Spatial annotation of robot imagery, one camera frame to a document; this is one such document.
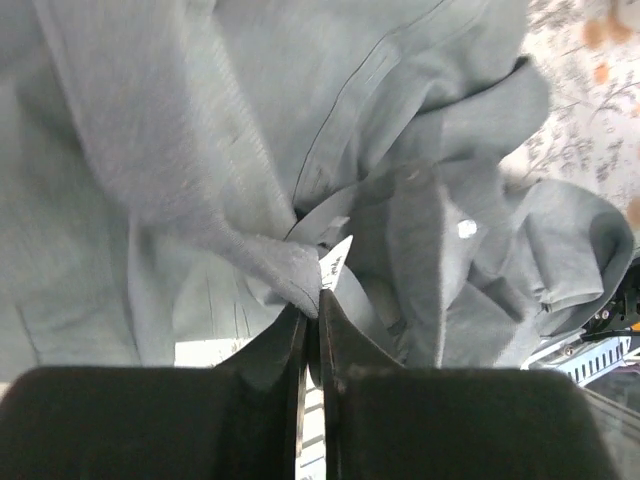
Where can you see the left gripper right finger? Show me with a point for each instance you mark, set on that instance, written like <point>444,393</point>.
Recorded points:
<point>385,421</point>

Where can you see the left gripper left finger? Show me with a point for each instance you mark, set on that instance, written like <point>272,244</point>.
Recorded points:
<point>237,420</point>

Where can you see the grey shirt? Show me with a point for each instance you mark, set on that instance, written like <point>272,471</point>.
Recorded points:
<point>175,171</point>

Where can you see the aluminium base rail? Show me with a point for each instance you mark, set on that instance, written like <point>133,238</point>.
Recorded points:
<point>603,344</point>

